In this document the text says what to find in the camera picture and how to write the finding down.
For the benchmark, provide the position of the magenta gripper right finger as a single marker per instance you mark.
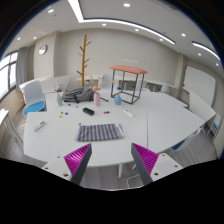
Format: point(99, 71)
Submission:
point(145, 161)

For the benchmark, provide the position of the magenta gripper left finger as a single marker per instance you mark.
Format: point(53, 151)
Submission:
point(77, 162)

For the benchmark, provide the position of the grey striped towel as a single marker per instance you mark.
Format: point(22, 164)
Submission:
point(101, 132)

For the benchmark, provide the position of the white power strip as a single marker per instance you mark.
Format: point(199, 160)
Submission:
point(129, 113)

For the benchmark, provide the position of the white remote control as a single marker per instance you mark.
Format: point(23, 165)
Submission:
point(39, 126)

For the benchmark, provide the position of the black rectangular box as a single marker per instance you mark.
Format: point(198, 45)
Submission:
point(88, 111)

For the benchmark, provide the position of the green small bottle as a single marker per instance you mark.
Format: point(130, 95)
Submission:
point(59, 100)

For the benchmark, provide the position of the grey backpack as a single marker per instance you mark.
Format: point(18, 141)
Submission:
point(78, 95)

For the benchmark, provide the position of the white chair right side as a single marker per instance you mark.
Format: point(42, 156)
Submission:
point(183, 144)

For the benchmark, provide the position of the pink vase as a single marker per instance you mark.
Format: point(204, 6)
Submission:
point(97, 99)

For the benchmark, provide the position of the white chair blue seat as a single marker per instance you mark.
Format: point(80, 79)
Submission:
point(34, 98)

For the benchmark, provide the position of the whiteboard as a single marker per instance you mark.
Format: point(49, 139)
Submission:
point(200, 83)

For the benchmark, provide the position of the grey curtain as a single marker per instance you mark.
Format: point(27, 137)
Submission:
point(21, 75)

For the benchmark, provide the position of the wooden coat rack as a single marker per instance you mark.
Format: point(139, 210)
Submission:
point(84, 60)

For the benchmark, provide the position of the orange top metal frame stand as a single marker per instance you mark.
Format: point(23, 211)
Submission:
point(127, 83)

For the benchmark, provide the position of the round wall clock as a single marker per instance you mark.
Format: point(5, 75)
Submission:
point(42, 50)

